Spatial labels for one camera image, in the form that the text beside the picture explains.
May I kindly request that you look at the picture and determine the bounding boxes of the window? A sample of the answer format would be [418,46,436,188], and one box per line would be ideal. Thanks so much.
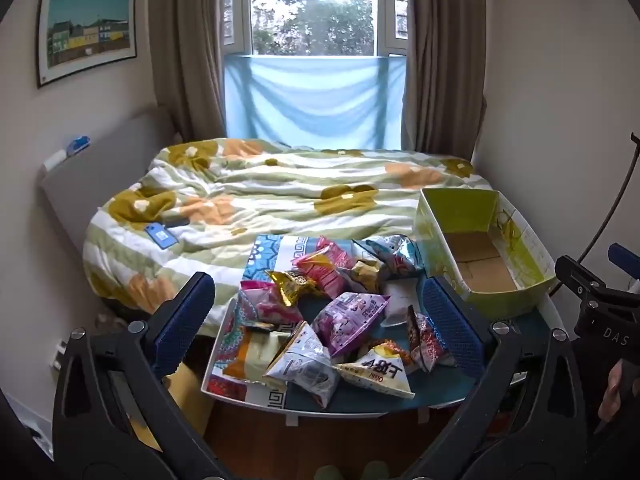
[220,0,411,58]

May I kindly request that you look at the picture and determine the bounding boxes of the gold snack packet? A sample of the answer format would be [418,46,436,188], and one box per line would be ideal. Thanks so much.
[265,270,321,308]

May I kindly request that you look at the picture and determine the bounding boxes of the orange snack packet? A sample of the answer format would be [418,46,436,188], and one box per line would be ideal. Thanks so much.
[370,339,413,365]

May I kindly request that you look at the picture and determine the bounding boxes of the light blue window cloth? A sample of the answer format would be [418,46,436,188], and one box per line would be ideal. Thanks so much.
[223,54,407,151]

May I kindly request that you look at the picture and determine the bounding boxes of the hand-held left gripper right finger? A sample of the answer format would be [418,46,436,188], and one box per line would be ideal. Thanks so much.
[400,276,588,480]

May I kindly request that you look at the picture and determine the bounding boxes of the grey bed headboard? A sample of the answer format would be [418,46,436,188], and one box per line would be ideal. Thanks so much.
[40,105,176,241]

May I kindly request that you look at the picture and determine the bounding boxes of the brown window curtain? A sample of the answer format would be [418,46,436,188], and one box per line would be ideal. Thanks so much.
[147,0,251,143]
[402,0,488,161]

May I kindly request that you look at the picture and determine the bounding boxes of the person's right hand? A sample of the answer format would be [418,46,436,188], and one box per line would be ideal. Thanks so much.
[597,360,640,423]

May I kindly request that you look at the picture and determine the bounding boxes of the white grey triangular snack packet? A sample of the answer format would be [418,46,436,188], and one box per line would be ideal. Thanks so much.
[262,320,341,408]

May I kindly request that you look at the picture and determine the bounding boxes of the red brown snack packet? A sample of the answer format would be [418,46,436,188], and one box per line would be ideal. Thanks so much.
[407,305,457,373]

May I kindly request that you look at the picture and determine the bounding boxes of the white yellow triangular snack packet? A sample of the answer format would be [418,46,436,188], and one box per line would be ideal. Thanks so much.
[335,350,417,401]

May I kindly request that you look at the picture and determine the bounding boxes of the blue and white snack packet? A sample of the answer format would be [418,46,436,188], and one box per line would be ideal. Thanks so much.
[367,234,426,278]

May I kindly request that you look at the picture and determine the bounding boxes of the cream yellow snack packet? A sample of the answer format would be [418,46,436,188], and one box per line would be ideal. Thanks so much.
[222,327,296,385]

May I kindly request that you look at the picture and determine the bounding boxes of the pink strawberry snack packet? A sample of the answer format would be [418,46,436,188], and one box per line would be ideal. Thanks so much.
[237,280,303,328]

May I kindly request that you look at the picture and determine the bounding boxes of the silver grey snack packet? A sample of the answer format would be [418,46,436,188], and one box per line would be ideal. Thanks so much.
[340,255,396,295]

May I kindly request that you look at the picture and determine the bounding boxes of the pink red snack packet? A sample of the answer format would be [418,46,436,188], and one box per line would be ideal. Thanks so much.
[292,236,358,291]

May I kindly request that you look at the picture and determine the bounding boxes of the purple snack packet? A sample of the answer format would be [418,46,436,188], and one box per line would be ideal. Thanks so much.
[312,292,391,358]

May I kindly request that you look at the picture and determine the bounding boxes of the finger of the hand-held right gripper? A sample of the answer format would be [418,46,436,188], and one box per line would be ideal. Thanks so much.
[555,255,621,311]
[607,242,640,279]

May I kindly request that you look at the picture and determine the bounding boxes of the floral striped blanket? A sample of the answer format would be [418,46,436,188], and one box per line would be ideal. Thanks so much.
[82,137,496,321]

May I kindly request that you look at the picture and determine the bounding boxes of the black cable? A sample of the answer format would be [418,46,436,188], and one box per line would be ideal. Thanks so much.
[582,132,640,266]

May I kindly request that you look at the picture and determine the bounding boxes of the framed wall picture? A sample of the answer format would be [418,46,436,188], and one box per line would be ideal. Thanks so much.
[36,0,138,89]

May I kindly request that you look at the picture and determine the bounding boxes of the green cardboard box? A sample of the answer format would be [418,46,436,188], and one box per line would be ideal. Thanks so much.
[416,187,557,320]

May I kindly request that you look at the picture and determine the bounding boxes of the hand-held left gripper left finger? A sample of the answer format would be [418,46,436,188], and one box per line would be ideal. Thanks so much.
[52,271,236,480]

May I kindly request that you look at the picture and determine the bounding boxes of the white translucent snack packet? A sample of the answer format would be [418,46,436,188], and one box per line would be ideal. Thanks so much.
[382,282,426,328]

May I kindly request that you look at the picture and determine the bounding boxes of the blue phone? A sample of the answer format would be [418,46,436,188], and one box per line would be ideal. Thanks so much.
[145,222,180,250]

